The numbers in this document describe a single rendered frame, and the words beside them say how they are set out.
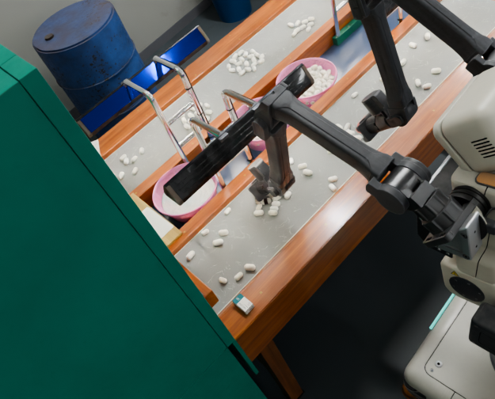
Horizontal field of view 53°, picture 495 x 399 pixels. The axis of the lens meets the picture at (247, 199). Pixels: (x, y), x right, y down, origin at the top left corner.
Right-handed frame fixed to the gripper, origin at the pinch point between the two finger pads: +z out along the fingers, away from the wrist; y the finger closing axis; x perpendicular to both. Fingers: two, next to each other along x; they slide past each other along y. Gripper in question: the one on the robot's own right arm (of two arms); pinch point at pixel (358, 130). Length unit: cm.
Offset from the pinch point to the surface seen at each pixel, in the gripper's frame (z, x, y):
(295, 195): 13.4, 3.8, 28.5
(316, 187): 10.3, 6.6, 21.5
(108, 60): 151, -99, 10
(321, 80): 38.8, -17.1, -24.5
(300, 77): -3.4, -27.2, 6.8
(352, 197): -2.7, 14.3, 19.5
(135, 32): 239, -122, -44
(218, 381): -8, 21, 92
